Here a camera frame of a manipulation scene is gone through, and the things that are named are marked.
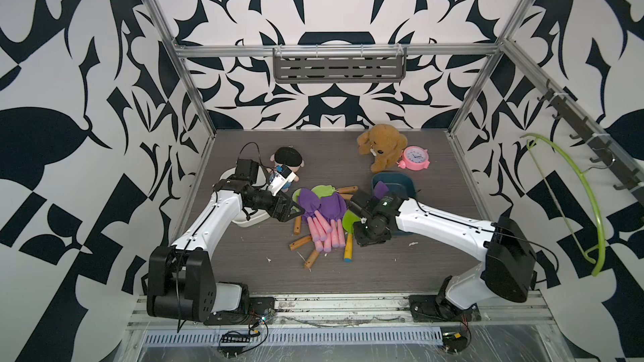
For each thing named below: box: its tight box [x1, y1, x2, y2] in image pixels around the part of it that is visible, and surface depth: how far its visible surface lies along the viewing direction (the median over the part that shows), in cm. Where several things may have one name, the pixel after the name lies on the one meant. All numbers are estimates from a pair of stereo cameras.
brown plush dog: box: [356, 124, 408, 173], surface depth 98 cm
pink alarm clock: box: [396, 144, 432, 171], surface depth 110 cm
